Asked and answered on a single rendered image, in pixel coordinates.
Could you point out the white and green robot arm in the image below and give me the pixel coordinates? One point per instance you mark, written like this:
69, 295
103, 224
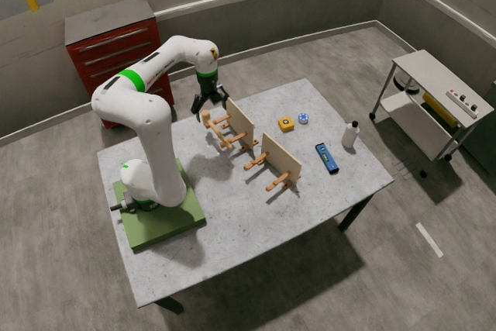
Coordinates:
122, 99

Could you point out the blue spirit level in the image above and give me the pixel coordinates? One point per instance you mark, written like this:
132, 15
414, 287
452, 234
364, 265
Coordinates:
326, 157

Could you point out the white plastic bottle with black cap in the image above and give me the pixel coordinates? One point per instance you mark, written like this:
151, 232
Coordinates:
350, 134

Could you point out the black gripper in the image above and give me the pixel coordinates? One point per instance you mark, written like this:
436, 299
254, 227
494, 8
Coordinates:
204, 96

